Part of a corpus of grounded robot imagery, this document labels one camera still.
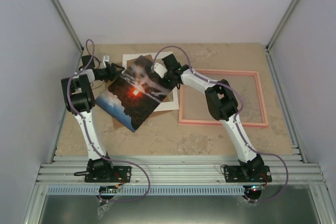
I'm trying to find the circuit board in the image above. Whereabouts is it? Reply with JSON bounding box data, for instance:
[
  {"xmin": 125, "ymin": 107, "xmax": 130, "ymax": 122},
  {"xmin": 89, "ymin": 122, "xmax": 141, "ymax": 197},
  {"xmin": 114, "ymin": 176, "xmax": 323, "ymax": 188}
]
[
  {"xmin": 246, "ymin": 184, "xmax": 265, "ymax": 191},
  {"xmin": 98, "ymin": 184, "xmax": 123, "ymax": 194}
]

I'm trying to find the right circuit board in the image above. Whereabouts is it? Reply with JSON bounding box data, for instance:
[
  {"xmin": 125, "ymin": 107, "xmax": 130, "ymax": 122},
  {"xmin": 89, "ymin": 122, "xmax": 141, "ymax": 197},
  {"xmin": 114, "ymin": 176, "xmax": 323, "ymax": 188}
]
[{"xmin": 246, "ymin": 184, "xmax": 265, "ymax": 191}]

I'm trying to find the right aluminium corner post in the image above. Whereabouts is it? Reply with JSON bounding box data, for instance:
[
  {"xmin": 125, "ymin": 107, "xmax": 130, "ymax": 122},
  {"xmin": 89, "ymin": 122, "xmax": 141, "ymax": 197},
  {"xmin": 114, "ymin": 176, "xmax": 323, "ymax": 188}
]
[{"xmin": 265, "ymin": 0, "xmax": 301, "ymax": 53}]

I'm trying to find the pink picture frame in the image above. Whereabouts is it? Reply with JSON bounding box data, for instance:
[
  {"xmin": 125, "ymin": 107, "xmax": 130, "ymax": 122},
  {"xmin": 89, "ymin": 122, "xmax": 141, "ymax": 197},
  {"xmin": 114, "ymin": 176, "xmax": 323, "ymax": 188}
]
[{"xmin": 178, "ymin": 69, "xmax": 269, "ymax": 127}]

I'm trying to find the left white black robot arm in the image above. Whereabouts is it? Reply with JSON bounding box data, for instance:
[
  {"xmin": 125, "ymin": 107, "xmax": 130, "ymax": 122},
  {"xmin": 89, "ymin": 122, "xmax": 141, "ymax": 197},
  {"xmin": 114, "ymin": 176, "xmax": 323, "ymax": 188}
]
[{"xmin": 61, "ymin": 55, "xmax": 125, "ymax": 183}]

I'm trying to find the white mat border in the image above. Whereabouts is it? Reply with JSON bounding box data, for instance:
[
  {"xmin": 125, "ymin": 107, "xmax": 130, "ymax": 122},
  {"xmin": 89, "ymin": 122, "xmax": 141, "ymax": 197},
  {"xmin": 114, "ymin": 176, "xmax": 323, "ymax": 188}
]
[{"xmin": 122, "ymin": 52, "xmax": 179, "ymax": 112}]

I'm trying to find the left circuit board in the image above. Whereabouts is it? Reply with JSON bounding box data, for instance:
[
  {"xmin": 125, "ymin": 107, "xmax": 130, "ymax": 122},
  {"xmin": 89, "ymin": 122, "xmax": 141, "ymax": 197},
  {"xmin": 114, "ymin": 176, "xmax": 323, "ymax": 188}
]
[{"xmin": 98, "ymin": 184, "xmax": 123, "ymax": 194}]

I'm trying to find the sunset landscape photo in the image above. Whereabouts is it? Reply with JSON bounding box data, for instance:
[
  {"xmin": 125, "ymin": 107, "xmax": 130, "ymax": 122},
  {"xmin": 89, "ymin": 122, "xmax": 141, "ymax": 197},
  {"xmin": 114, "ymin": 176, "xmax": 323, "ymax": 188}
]
[{"xmin": 96, "ymin": 55, "xmax": 173, "ymax": 132}]

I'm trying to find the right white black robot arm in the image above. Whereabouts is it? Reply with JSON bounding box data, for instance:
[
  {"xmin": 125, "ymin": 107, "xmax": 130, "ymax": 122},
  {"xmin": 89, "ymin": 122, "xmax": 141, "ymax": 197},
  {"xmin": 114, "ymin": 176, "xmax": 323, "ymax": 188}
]
[{"xmin": 154, "ymin": 54, "xmax": 264, "ymax": 182}]

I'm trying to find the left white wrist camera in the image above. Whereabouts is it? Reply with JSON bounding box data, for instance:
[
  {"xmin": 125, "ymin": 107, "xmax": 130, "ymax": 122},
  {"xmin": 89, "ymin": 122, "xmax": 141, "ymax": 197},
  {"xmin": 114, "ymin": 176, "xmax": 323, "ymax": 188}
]
[{"xmin": 102, "ymin": 55, "xmax": 110, "ymax": 68}]

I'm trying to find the aluminium corner post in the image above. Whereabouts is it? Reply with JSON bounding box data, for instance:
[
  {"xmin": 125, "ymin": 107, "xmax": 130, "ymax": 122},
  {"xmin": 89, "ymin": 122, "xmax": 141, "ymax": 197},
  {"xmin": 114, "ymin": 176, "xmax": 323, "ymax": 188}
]
[
  {"xmin": 265, "ymin": 0, "xmax": 301, "ymax": 53},
  {"xmin": 35, "ymin": 0, "xmax": 85, "ymax": 54}
]

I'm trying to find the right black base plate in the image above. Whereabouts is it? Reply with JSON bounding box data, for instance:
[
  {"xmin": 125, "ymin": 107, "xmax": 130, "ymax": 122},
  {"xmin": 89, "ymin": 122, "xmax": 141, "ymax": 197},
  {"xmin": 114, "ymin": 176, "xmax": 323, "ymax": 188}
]
[{"xmin": 220, "ymin": 165, "xmax": 272, "ymax": 183}]

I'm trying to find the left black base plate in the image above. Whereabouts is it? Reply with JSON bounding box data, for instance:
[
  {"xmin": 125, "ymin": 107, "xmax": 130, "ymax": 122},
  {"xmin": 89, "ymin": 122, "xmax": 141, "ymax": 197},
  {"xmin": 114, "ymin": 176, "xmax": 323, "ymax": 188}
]
[{"xmin": 84, "ymin": 166, "xmax": 131, "ymax": 183}]

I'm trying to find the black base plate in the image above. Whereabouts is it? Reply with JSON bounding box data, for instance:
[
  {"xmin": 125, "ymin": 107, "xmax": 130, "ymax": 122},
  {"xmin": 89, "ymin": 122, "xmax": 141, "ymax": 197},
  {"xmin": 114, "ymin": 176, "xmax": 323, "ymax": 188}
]
[
  {"xmin": 220, "ymin": 165, "xmax": 272, "ymax": 183},
  {"xmin": 84, "ymin": 166, "xmax": 131, "ymax": 183}
]

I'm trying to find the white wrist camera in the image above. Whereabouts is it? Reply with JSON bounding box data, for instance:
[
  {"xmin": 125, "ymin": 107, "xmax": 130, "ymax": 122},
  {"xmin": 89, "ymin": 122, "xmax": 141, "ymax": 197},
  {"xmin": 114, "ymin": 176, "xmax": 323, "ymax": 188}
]
[
  {"xmin": 102, "ymin": 55, "xmax": 110, "ymax": 68},
  {"xmin": 151, "ymin": 62, "xmax": 167, "ymax": 79}
]

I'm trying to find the left aluminium corner post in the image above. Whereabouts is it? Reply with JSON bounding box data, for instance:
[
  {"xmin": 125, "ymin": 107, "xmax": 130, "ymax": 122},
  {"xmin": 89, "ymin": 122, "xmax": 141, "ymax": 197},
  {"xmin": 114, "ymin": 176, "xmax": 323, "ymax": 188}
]
[{"xmin": 35, "ymin": 0, "xmax": 85, "ymax": 54}]

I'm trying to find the white mat brown backing board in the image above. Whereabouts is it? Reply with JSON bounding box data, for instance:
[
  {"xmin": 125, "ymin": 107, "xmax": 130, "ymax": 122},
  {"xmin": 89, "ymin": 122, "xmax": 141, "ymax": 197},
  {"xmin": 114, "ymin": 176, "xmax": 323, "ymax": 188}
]
[{"xmin": 112, "ymin": 54, "xmax": 158, "ymax": 130}]

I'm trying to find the aluminium rail platform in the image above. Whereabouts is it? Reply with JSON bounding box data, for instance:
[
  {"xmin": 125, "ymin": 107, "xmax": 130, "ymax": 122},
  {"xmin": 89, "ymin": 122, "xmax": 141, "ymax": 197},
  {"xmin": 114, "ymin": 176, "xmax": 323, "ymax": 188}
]
[{"xmin": 36, "ymin": 154, "xmax": 325, "ymax": 185}]

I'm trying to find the blue slotted cable duct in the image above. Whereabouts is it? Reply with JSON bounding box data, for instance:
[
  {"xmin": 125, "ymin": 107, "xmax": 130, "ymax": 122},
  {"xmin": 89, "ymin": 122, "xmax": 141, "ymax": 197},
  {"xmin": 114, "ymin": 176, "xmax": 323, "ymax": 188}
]
[{"xmin": 47, "ymin": 185, "xmax": 245, "ymax": 196}]

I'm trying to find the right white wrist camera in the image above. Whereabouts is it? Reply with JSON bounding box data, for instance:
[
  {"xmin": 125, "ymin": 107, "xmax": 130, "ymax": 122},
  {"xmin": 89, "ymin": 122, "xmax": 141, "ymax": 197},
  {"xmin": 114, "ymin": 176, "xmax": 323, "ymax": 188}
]
[{"xmin": 151, "ymin": 62, "xmax": 167, "ymax": 79}]

